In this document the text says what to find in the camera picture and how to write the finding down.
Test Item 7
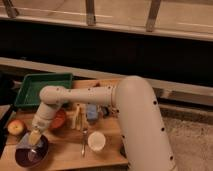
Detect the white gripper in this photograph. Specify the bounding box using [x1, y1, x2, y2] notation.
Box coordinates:
[32, 114, 54, 132]

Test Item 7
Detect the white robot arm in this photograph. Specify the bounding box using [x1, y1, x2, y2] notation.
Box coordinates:
[32, 76, 178, 171]

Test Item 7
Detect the orange bowl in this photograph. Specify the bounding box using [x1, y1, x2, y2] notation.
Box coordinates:
[49, 109, 66, 131]

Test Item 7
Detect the purple bowl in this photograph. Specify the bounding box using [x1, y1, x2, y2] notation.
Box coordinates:
[15, 133, 49, 168]

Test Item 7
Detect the green plastic tray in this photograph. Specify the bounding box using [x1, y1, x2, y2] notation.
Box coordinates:
[14, 73, 73, 110]

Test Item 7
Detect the red yellow apple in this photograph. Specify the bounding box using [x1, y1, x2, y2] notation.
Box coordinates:
[7, 120, 26, 136]

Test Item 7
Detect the yellow banana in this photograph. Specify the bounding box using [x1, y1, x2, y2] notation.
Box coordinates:
[71, 106, 82, 131]

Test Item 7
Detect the white cup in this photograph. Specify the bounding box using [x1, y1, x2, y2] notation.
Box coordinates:
[88, 131, 106, 153]

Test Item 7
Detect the small black clip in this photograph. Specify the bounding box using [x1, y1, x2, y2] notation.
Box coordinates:
[100, 106, 110, 118]

